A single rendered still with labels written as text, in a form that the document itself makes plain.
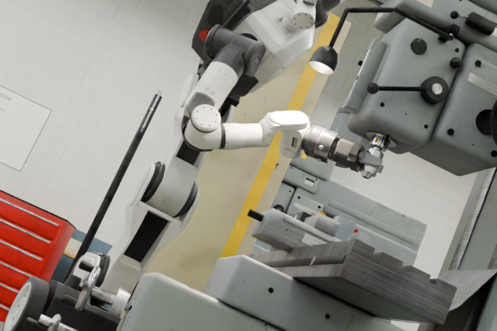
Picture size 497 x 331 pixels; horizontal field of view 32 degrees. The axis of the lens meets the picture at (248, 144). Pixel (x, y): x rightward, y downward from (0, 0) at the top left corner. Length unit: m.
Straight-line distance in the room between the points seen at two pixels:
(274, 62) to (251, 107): 1.52
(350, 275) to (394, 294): 0.10
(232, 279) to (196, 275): 1.90
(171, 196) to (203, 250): 1.24
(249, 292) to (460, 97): 0.76
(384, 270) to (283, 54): 0.99
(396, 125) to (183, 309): 0.73
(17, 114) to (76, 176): 1.10
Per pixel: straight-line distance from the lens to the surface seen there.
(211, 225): 3.94
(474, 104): 2.32
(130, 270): 2.77
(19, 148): 11.31
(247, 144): 2.30
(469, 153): 2.30
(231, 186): 3.97
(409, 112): 2.27
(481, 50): 2.38
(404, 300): 1.73
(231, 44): 2.42
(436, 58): 2.33
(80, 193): 11.22
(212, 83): 2.33
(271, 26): 2.55
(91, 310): 2.53
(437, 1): 2.36
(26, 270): 6.64
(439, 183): 12.27
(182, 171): 2.73
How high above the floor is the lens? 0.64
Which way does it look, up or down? 13 degrees up
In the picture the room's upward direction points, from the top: 24 degrees clockwise
